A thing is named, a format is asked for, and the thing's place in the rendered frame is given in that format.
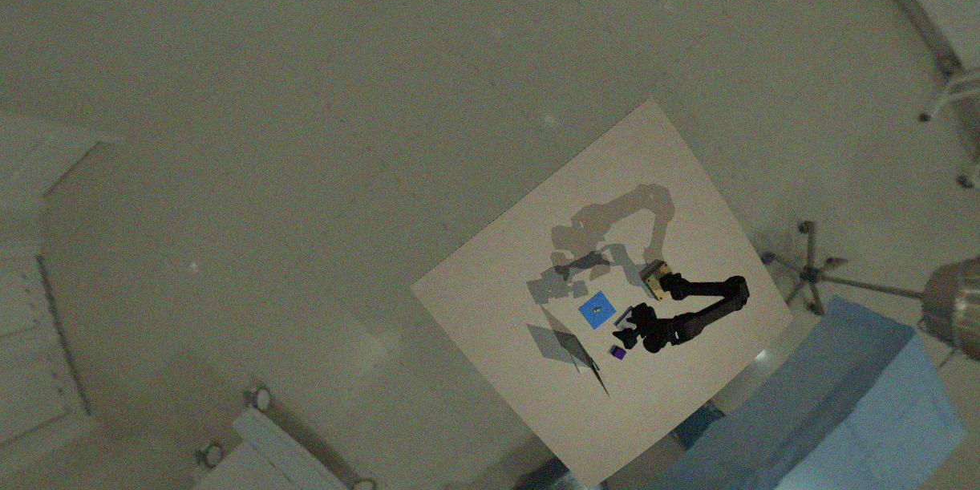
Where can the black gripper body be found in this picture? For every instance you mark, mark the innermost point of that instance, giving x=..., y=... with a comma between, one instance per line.
x=629, y=336

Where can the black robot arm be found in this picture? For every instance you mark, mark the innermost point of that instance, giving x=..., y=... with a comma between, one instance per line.
x=689, y=325

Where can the blue square mat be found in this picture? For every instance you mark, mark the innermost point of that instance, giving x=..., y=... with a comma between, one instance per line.
x=595, y=319

